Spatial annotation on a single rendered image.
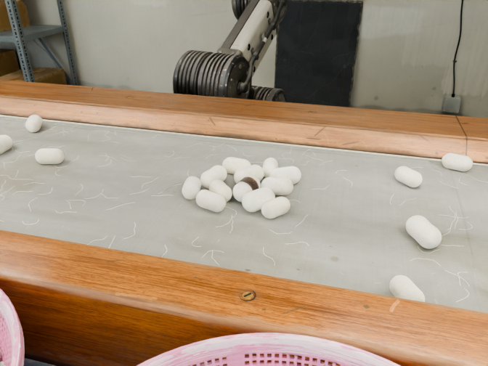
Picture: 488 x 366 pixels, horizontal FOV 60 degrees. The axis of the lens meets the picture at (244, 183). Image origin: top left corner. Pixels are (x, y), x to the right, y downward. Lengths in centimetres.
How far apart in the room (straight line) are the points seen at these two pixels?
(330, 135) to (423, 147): 12
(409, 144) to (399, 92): 197
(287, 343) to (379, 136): 39
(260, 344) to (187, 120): 43
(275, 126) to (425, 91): 201
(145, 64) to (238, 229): 250
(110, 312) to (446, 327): 23
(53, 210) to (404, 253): 35
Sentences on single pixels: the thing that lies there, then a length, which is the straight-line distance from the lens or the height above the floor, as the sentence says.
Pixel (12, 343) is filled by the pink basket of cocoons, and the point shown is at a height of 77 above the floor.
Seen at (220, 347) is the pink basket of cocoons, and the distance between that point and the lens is 28.
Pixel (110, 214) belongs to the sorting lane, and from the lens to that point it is 46.
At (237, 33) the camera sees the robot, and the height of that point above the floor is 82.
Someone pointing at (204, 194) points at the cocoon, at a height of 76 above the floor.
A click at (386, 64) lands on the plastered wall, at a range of 253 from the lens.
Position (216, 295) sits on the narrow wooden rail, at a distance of 31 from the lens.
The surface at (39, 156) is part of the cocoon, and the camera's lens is 59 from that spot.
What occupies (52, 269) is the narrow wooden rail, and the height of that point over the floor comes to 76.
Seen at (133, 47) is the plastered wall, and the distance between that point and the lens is 289.
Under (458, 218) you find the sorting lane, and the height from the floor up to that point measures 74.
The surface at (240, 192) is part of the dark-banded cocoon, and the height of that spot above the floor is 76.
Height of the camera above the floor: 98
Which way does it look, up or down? 29 degrees down
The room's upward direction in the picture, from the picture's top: straight up
